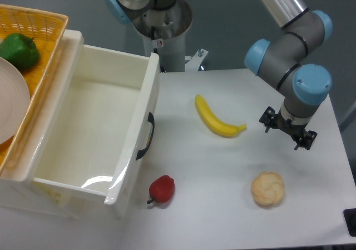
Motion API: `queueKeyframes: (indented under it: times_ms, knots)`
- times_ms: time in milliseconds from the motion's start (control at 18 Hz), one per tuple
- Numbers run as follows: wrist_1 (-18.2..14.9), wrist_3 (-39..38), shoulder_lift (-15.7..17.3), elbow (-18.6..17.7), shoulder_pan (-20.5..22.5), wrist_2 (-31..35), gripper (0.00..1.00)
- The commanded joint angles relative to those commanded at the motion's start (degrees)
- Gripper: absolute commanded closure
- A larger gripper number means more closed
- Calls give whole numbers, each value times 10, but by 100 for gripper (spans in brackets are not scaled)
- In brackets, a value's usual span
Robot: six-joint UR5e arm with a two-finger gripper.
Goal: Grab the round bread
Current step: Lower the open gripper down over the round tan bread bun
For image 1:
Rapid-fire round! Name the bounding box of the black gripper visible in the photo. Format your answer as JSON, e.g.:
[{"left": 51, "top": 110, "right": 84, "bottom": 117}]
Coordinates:
[{"left": 259, "top": 106, "right": 318, "bottom": 150}]

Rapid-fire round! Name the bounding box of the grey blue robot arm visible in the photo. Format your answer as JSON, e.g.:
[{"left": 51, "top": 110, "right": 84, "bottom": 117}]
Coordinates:
[{"left": 105, "top": 0, "right": 333, "bottom": 149}]

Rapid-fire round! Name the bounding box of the round braided bread roll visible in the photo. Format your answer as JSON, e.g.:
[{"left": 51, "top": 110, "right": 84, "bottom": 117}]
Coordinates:
[{"left": 251, "top": 171, "right": 285, "bottom": 207}]

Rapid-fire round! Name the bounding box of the yellow banana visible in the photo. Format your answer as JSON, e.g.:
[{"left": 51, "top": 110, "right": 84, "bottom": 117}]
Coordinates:
[{"left": 195, "top": 95, "right": 247, "bottom": 138}]

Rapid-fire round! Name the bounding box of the black object at table edge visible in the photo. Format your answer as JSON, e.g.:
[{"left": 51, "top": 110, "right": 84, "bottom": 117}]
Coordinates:
[{"left": 343, "top": 208, "right": 356, "bottom": 237}]

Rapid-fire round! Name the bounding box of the red bell pepper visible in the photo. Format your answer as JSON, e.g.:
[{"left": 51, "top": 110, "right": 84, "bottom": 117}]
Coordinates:
[{"left": 147, "top": 175, "right": 175, "bottom": 204}]

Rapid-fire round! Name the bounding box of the white open drawer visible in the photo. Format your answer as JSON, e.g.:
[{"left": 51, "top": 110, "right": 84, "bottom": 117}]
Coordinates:
[{"left": 34, "top": 45, "right": 159, "bottom": 206}]

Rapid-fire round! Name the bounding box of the yellow woven basket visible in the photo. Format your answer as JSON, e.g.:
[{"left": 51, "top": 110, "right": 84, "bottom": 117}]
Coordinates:
[{"left": 1, "top": 4, "right": 68, "bottom": 171}]

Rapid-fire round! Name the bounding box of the white plate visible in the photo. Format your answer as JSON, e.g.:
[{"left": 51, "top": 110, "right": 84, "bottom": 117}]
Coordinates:
[{"left": 1, "top": 58, "right": 30, "bottom": 143}]

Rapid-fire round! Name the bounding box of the white drawer cabinet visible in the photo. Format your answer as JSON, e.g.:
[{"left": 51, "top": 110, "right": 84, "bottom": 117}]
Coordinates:
[{"left": 1, "top": 31, "right": 126, "bottom": 217}]

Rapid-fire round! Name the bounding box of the green bell pepper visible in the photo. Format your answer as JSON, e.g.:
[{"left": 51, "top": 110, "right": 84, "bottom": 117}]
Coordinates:
[{"left": 1, "top": 33, "right": 40, "bottom": 71}]

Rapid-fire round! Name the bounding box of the black drawer handle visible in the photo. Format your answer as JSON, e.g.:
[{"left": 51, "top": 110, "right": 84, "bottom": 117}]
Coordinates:
[{"left": 136, "top": 112, "right": 155, "bottom": 160}]

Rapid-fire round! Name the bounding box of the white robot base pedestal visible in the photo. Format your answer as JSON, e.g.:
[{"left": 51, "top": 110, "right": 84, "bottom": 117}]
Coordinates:
[{"left": 133, "top": 0, "right": 209, "bottom": 72}]

